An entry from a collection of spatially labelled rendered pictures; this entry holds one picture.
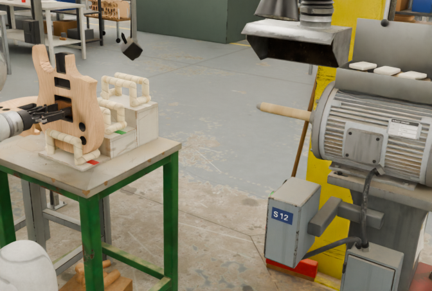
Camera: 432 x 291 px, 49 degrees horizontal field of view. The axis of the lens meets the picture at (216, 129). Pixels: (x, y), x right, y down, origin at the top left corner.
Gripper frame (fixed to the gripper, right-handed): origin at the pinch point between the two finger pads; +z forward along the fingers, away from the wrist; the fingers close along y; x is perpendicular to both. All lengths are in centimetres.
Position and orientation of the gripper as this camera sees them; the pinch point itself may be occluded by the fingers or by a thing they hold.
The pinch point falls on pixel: (62, 108)
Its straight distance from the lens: 194.6
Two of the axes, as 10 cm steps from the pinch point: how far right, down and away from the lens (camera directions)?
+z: 5.5, -2.7, 7.9
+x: 0.3, -9.4, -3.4
